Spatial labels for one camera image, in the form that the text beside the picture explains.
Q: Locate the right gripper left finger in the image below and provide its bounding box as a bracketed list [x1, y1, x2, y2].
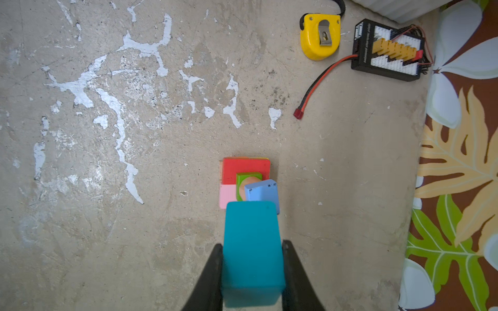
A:
[182, 244, 223, 311]

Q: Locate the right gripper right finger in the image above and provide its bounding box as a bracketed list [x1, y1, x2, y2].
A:
[282, 240, 325, 311]

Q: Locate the teal wedge block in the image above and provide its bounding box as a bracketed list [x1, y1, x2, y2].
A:
[221, 201, 286, 308]

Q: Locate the pink block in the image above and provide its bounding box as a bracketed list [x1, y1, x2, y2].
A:
[219, 184, 237, 209]

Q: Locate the blue block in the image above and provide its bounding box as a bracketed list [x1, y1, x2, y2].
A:
[245, 179, 280, 215]

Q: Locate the round natural wood block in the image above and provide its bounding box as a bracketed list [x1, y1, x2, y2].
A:
[238, 176, 261, 201]

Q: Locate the green block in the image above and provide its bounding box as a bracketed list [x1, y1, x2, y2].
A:
[236, 172, 263, 201]

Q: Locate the yellow tape measure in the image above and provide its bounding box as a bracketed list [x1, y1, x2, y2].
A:
[300, 0, 346, 61]

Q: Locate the black orange battery charger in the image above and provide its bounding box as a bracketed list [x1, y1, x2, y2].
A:
[351, 19, 433, 82]

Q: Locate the brown lid tool box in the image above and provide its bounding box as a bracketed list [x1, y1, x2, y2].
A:
[354, 0, 451, 23]

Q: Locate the red black cable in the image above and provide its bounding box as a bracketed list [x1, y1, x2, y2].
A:
[292, 54, 359, 120]

